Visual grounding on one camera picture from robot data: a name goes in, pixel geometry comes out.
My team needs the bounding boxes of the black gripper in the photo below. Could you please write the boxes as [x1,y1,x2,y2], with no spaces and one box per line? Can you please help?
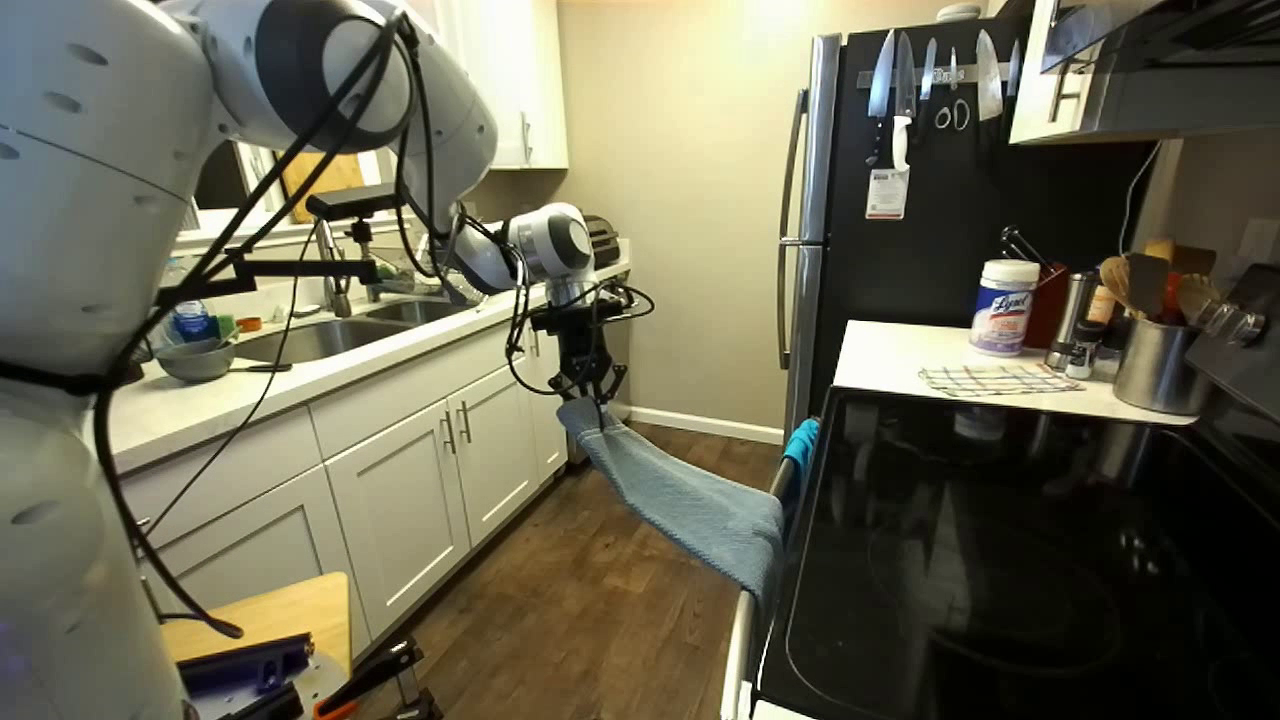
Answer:
[534,299,628,399]

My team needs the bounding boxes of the bright blue towel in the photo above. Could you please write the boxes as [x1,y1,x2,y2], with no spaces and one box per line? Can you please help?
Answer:
[786,416,819,496]

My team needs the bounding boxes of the white paper on fridge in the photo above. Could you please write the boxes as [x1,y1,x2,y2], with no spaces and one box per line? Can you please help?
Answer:
[864,168,910,219]

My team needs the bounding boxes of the white lower kitchen cabinets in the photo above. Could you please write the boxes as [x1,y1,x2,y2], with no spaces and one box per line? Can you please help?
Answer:
[112,328,564,648]

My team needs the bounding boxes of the black glass-top stove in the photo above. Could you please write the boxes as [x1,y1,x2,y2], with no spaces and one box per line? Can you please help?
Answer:
[752,392,1280,720]

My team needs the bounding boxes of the white wipes canister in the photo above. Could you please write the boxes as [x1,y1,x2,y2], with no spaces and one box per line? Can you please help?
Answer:
[974,261,1040,357]

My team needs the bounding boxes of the black refrigerator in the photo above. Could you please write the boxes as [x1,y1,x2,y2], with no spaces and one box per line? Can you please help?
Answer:
[776,21,1154,423]

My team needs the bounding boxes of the white patterned trivet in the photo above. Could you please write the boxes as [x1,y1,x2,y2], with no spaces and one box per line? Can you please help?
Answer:
[922,365,1081,395]

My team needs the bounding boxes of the black camera on stand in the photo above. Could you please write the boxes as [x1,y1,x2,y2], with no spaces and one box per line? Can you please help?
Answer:
[304,186,399,219]

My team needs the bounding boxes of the steel utensil crock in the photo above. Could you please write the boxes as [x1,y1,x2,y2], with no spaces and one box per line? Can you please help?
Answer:
[1114,315,1208,416]

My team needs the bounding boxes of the white upper cabinet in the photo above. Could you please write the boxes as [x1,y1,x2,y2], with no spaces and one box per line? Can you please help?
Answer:
[1010,0,1280,144]

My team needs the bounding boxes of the steel kitchen sink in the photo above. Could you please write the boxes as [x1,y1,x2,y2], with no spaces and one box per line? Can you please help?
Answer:
[231,299,455,365]

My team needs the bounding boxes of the light blue towel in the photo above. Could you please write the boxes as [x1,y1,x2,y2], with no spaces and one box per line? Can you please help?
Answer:
[556,399,786,599]

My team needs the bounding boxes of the wooden board with tools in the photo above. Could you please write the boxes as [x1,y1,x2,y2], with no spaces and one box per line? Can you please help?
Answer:
[160,574,419,720]

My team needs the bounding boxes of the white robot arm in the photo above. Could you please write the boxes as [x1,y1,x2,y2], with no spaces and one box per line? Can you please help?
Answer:
[0,0,594,720]

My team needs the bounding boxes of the grey bowl on counter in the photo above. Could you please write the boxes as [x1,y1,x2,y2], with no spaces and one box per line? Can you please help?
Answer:
[156,341,231,386]

